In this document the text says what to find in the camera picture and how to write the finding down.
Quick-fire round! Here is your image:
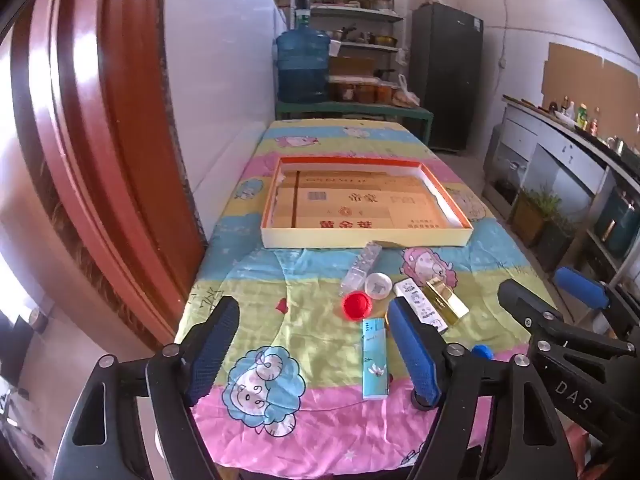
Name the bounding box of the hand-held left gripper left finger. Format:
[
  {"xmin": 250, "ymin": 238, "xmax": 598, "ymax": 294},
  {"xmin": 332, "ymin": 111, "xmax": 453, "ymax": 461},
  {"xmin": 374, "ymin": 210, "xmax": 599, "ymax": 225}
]
[{"xmin": 52, "ymin": 296, "xmax": 241, "ymax": 480}]

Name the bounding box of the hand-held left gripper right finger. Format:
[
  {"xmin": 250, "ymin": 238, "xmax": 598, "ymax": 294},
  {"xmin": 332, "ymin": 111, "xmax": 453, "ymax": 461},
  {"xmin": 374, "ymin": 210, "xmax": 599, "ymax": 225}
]
[{"xmin": 386, "ymin": 297, "xmax": 578, "ymax": 480}]

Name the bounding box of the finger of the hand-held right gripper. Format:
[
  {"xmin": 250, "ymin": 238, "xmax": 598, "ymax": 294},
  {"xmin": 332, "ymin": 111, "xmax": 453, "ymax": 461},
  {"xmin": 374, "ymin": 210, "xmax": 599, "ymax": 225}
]
[
  {"xmin": 497, "ymin": 279, "xmax": 628, "ymax": 356},
  {"xmin": 554, "ymin": 266, "xmax": 640, "ymax": 341}
]

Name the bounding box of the teal flower-print lighter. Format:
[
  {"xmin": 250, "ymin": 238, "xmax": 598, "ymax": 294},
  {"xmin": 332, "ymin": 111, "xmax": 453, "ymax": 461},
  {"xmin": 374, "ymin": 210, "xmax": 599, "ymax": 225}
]
[{"xmin": 362, "ymin": 318, "xmax": 390, "ymax": 401}]

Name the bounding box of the white cartoon-print lighter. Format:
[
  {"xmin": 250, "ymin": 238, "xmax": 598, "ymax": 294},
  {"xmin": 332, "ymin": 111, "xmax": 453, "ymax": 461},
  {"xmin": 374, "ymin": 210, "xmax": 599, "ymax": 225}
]
[{"xmin": 393, "ymin": 279, "xmax": 449, "ymax": 333}]

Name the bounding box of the red bottle cap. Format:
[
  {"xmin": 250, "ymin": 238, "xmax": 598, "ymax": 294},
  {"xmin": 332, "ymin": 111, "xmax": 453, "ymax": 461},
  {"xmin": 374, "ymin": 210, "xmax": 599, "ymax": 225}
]
[{"xmin": 342, "ymin": 291, "xmax": 373, "ymax": 321}]

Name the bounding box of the white bottle cap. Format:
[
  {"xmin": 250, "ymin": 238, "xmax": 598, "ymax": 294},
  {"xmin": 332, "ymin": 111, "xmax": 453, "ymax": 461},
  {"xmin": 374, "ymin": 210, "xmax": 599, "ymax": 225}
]
[{"xmin": 364, "ymin": 272, "xmax": 392, "ymax": 301}]

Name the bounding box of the clear floral lighter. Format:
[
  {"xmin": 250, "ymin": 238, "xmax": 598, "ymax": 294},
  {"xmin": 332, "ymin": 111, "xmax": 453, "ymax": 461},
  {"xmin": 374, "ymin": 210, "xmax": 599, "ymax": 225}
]
[{"xmin": 339, "ymin": 242, "xmax": 382, "ymax": 297}]

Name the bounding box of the shallow orange-rimmed cardboard tray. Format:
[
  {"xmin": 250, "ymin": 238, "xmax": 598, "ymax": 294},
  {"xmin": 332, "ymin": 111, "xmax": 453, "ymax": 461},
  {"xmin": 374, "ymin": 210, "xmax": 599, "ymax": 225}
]
[{"xmin": 260, "ymin": 156, "xmax": 475, "ymax": 250}]

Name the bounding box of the dark planter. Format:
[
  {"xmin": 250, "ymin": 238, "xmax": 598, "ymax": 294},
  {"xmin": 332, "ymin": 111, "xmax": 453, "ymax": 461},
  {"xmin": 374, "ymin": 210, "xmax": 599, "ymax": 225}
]
[{"xmin": 537, "ymin": 217, "xmax": 576, "ymax": 273}]

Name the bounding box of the dark teal container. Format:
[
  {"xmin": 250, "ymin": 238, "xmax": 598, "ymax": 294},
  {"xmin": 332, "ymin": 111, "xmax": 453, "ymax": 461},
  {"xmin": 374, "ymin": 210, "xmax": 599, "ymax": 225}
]
[{"xmin": 595, "ymin": 187, "xmax": 640, "ymax": 256}]

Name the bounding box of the brown planter with plants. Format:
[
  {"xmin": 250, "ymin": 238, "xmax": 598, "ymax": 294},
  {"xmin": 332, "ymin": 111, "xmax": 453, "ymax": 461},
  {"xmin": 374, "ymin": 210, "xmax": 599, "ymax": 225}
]
[{"xmin": 512, "ymin": 187, "xmax": 553, "ymax": 248}]

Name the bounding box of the cartoon printed blanket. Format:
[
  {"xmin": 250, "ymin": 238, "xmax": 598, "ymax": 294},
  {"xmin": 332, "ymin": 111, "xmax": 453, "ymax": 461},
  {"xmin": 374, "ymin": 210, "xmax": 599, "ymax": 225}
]
[{"xmin": 175, "ymin": 119, "xmax": 591, "ymax": 476}]

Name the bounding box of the grey counter cabinet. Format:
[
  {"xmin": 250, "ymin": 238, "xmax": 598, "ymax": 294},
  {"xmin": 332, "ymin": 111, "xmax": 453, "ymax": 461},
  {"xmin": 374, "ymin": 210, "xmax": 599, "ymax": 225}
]
[{"xmin": 492, "ymin": 94, "xmax": 640, "ymax": 281}]

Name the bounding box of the flattened printed cardboard sheet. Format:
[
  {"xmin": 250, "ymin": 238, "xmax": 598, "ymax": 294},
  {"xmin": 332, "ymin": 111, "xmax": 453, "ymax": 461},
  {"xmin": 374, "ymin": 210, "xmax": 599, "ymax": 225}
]
[{"xmin": 272, "ymin": 170, "xmax": 453, "ymax": 231}]

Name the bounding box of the red wooden door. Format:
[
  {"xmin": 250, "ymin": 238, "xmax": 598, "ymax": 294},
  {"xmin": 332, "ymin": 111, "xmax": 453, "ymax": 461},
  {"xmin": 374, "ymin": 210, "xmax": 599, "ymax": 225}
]
[{"xmin": 10, "ymin": 0, "xmax": 208, "ymax": 351}]

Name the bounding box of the plastic bag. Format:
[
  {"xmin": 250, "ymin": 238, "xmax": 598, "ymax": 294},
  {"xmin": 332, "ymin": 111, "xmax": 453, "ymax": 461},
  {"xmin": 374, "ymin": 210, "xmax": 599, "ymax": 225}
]
[{"xmin": 392, "ymin": 74, "xmax": 421, "ymax": 107}]

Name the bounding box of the dark grey refrigerator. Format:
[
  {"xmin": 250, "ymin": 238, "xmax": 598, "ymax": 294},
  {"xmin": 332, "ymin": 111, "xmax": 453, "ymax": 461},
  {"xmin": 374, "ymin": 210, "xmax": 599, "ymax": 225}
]
[{"xmin": 409, "ymin": 2, "xmax": 485, "ymax": 153}]

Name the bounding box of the brown cardboard box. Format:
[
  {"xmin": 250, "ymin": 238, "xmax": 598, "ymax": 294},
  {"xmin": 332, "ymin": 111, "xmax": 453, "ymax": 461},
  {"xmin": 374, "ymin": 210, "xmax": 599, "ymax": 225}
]
[{"xmin": 330, "ymin": 55, "xmax": 377, "ymax": 77}]

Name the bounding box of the blue water jug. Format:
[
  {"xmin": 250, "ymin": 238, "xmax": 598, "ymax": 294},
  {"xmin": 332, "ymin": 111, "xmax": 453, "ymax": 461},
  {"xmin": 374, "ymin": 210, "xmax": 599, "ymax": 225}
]
[{"xmin": 272, "ymin": 0, "xmax": 332, "ymax": 103}]

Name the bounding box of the white shelf rack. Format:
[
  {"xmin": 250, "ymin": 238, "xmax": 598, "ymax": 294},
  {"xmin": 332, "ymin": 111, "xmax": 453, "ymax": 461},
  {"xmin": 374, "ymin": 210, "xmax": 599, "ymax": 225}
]
[{"xmin": 290, "ymin": 0, "xmax": 407, "ymax": 106}]

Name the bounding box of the cardboard sheet on wall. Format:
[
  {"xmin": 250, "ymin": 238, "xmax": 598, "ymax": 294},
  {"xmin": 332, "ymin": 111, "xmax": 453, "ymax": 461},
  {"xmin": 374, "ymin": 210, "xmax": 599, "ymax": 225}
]
[{"xmin": 541, "ymin": 42, "xmax": 640, "ymax": 121}]

